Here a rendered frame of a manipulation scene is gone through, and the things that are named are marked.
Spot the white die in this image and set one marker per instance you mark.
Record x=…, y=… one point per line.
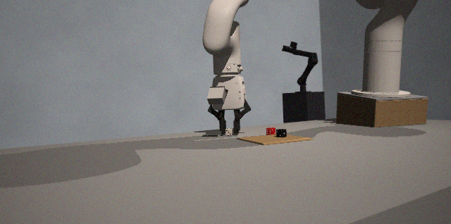
x=229, y=131

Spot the tan mat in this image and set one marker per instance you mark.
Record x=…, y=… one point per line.
x=272, y=139

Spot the red die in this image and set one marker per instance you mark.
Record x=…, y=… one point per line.
x=270, y=131

